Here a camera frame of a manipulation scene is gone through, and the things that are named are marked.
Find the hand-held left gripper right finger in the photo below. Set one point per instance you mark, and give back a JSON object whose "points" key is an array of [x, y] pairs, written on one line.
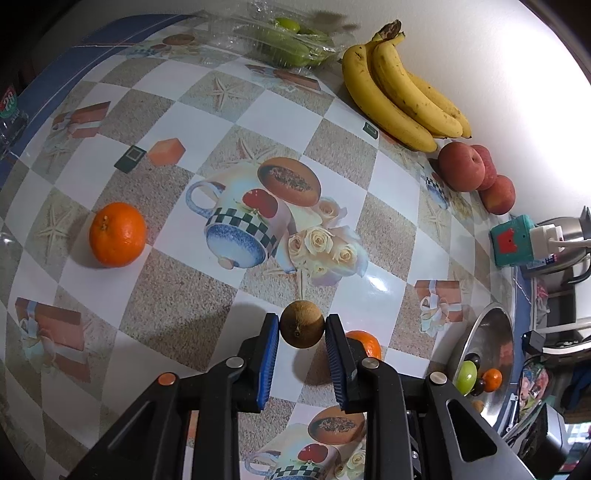
{"points": [[334, 360]]}

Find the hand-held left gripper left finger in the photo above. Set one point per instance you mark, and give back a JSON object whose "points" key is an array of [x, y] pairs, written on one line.
{"points": [[270, 355]]}

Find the small brown round fruit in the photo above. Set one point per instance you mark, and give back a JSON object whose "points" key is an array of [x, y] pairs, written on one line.
{"points": [[300, 323], [478, 405]]}

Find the small orange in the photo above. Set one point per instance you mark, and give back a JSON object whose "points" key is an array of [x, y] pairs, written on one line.
{"points": [[492, 378]]}

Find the green apple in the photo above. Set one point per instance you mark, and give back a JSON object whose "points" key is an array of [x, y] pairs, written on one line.
{"points": [[465, 376]]}

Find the large steel bowl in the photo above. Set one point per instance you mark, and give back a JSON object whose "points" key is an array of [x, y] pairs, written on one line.
{"points": [[494, 332]]}

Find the colourful snack bag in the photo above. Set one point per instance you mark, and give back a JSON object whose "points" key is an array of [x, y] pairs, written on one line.
{"points": [[535, 383]]}

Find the black power adapter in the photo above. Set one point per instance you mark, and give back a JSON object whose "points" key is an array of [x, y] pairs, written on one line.
{"points": [[535, 342]]}

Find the checkered printed tablecloth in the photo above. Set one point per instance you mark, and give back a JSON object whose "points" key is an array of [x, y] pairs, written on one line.
{"points": [[184, 300]]}

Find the large orange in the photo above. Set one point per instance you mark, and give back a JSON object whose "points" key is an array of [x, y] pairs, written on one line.
{"points": [[117, 234]]}

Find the teal plastic box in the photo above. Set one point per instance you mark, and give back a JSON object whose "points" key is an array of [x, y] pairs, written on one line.
{"points": [[510, 242]]}

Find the white socket adapter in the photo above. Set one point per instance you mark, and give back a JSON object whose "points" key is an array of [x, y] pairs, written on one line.
{"points": [[547, 235]]}

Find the red apple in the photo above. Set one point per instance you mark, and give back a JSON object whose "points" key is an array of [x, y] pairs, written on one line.
{"points": [[499, 194], [461, 166], [489, 166]]}

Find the yellow banana bunch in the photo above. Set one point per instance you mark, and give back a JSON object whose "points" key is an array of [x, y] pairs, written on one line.
{"points": [[392, 83]]}

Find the clear pack of green fruit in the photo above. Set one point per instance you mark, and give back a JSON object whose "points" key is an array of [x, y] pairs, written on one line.
{"points": [[286, 39]]}

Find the glass cup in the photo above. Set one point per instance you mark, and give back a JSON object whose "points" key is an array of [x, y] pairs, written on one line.
{"points": [[10, 115]]}

